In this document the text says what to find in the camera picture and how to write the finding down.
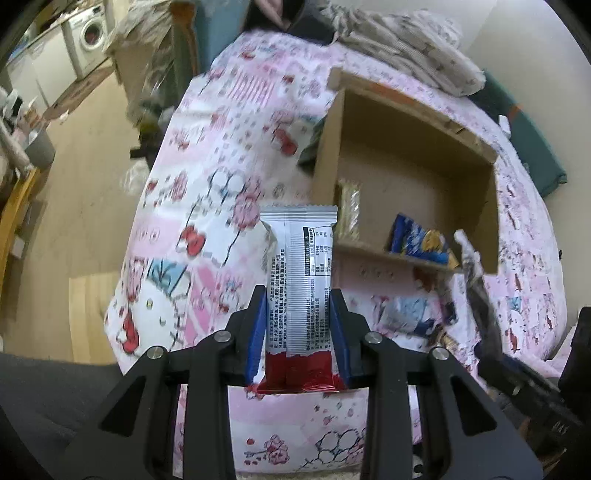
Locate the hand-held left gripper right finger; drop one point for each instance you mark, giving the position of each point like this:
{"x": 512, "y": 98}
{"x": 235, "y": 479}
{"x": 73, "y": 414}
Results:
{"x": 339, "y": 341}

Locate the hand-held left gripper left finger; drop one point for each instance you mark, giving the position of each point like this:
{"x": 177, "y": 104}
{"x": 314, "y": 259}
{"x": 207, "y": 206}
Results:
{"x": 256, "y": 341}

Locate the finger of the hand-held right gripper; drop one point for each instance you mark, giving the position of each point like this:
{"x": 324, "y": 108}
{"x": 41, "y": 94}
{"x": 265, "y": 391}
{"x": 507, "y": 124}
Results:
{"x": 512, "y": 369}

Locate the silver red snack packet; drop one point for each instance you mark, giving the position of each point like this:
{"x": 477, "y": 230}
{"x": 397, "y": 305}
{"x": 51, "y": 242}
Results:
{"x": 300, "y": 277}

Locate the brown cardboard box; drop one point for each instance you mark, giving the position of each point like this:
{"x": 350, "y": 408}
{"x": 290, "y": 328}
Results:
{"x": 415, "y": 152}

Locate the blue snack packet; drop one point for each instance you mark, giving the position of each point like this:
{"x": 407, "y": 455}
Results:
{"x": 418, "y": 242}

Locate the beige cracker packet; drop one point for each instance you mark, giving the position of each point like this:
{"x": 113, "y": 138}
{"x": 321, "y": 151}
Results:
{"x": 348, "y": 212}

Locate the wooden board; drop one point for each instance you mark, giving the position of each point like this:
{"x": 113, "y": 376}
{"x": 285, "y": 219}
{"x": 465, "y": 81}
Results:
{"x": 94, "y": 318}

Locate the dark green packet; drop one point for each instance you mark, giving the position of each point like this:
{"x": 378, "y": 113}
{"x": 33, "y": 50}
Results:
{"x": 310, "y": 147}

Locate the clear plastic bag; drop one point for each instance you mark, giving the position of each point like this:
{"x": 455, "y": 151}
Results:
{"x": 135, "y": 179}

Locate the pink cartoon printed bedsheet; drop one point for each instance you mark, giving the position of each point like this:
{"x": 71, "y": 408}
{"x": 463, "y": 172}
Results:
{"x": 221, "y": 138}

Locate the dark cloth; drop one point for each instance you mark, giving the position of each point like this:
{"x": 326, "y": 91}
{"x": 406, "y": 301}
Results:
{"x": 51, "y": 406}

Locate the teal mattress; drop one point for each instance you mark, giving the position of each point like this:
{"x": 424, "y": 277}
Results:
{"x": 531, "y": 143}

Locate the small white plug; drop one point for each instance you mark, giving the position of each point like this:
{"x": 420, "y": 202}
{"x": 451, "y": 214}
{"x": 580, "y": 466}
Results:
{"x": 504, "y": 122}

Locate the yellow wooden furniture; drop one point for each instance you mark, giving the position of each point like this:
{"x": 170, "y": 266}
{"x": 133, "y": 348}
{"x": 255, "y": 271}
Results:
{"x": 16, "y": 212}

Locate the grey bin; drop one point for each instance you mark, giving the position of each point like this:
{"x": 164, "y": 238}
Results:
{"x": 40, "y": 150}

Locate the teal chair with plastic cover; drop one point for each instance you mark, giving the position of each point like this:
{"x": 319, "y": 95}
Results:
{"x": 184, "y": 41}

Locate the crumpled floral quilt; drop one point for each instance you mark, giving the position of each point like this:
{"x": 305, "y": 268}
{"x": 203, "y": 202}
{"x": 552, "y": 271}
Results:
{"x": 415, "y": 41}

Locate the dark bag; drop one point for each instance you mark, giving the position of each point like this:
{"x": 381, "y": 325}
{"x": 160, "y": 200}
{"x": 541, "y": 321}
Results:
{"x": 304, "y": 21}

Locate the white cabinet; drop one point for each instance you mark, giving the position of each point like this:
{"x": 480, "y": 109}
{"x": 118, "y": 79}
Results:
{"x": 44, "y": 69}

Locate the white washing machine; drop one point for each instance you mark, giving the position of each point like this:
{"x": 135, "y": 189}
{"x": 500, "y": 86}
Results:
{"x": 90, "y": 37}

